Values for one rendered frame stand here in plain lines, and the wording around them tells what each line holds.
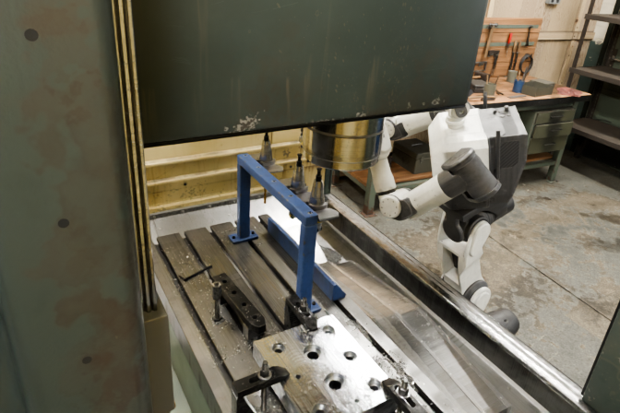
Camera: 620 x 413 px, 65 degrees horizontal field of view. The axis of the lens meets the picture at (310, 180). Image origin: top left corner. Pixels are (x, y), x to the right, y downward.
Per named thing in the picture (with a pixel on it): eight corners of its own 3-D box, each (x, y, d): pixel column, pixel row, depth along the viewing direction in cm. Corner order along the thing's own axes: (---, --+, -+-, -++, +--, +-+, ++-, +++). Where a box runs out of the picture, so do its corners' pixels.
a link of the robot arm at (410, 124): (395, 136, 210) (443, 118, 196) (385, 149, 200) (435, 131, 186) (383, 112, 207) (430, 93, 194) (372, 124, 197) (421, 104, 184)
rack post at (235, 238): (253, 231, 183) (254, 158, 171) (258, 238, 179) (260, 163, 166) (227, 237, 178) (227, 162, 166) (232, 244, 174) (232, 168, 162)
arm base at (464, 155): (467, 198, 160) (497, 178, 156) (471, 211, 148) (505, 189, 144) (439, 163, 159) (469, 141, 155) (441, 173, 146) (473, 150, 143)
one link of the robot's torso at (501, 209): (491, 203, 203) (491, 168, 194) (516, 217, 193) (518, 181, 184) (440, 234, 194) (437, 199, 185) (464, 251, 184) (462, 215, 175)
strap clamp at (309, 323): (293, 324, 139) (296, 280, 133) (317, 355, 129) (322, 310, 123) (283, 327, 138) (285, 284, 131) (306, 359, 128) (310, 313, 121)
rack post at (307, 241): (312, 300, 149) (319, 215, 137) (321, 311, 145) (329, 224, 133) (283, 309, 145) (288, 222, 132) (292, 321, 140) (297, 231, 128)
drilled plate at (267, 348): (330, 328, 133) (332, 313, 131) (399, 408, 111) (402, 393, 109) (253, 356, 122) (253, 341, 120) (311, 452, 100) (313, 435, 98)
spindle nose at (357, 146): (290, 146, 104) (292, 89, 99) (357, 139, 110) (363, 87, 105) (320, 176, 91) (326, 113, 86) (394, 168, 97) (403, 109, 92)
